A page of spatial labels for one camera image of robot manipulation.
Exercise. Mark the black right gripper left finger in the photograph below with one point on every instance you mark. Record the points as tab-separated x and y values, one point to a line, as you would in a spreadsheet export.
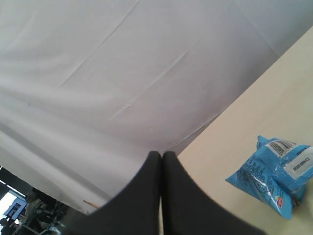
133	211

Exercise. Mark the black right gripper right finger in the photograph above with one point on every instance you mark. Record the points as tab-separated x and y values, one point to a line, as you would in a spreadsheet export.
188	210

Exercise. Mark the blue snack bag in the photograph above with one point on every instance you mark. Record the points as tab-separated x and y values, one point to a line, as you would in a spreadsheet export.
276	174

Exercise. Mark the wooden chopstick back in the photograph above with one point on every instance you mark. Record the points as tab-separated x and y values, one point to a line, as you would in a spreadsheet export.
91	204

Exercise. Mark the white backdrop cloth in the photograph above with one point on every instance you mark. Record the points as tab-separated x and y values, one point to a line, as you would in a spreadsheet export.
89	87

